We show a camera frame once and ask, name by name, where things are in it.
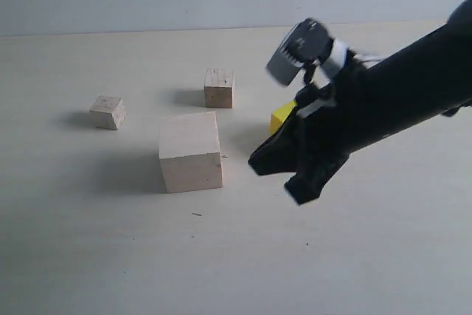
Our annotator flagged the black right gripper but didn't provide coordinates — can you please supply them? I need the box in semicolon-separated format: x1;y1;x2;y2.
248;52;372;205

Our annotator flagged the yellow cube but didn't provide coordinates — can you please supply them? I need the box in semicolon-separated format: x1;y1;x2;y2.
269;100;296;135

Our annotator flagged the medium wooden cube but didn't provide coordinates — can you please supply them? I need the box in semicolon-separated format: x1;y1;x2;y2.
204;69;235;108

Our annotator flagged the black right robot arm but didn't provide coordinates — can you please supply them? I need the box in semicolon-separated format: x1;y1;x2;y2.
248;0;471;204

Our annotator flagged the large pale wooden cube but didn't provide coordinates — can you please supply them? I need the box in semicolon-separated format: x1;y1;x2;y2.
159;111;223;193

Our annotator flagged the small pale wooden cube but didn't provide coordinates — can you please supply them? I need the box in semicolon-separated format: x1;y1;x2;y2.
89;95;126;131

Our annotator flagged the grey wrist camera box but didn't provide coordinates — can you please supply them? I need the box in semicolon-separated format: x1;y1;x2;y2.
265;18;333;86

